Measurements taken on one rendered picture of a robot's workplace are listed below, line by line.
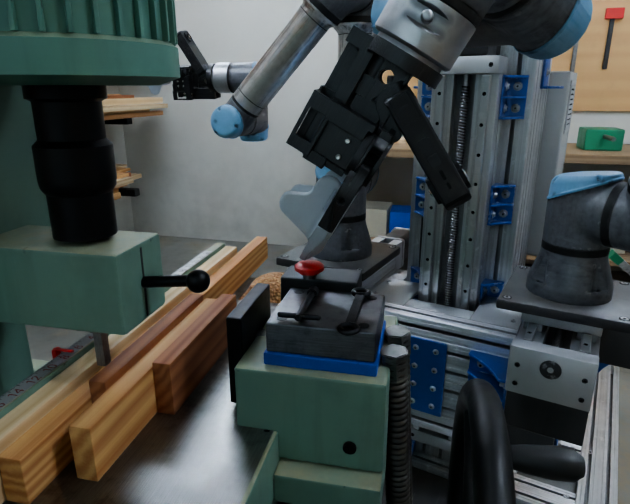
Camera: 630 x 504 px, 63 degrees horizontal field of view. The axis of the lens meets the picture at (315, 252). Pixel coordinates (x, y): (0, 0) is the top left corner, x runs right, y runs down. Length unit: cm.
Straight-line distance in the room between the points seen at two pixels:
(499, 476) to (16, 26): 42
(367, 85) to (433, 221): 73
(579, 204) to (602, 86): 281
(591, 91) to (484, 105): 269
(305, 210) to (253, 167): 355
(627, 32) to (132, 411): 362
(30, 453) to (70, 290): 12
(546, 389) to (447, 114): 57
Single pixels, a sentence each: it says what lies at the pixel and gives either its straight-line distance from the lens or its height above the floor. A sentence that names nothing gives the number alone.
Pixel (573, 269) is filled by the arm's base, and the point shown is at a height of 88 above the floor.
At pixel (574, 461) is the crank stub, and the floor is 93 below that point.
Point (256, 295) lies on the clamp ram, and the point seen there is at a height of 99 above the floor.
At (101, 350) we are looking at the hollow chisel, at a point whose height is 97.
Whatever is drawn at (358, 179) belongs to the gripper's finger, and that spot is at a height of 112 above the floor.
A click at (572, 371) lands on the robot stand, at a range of 96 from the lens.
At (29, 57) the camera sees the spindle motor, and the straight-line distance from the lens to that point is 38.
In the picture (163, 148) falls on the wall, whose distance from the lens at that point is 435.
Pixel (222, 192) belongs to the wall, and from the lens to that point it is 417.
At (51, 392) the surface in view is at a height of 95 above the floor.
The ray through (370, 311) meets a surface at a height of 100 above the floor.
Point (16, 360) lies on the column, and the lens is 71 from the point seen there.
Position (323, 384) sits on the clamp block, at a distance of 45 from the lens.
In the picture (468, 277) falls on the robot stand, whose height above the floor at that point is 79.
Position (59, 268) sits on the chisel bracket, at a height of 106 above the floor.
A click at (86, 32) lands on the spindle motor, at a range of 38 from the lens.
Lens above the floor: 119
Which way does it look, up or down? 18 degrees down
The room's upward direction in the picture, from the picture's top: straight up
